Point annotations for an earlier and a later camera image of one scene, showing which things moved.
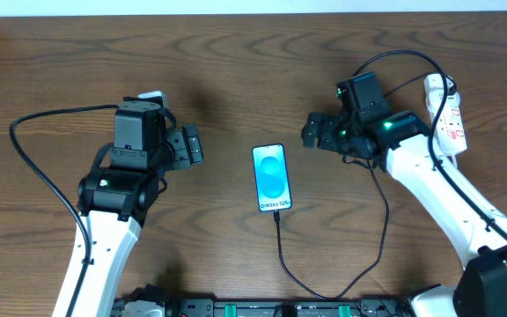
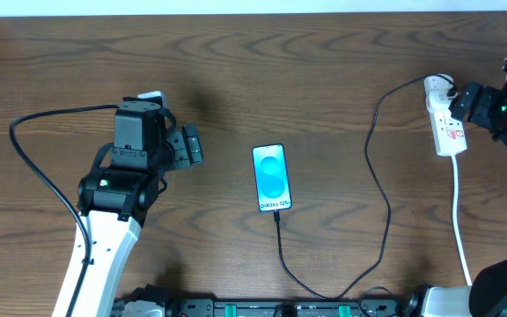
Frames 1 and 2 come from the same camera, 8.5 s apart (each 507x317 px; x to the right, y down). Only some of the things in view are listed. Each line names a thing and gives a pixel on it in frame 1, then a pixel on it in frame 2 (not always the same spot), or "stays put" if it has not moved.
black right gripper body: [313, 132] to [460, 104]
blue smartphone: [271, 177] stays put
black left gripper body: [192, 143] stays put
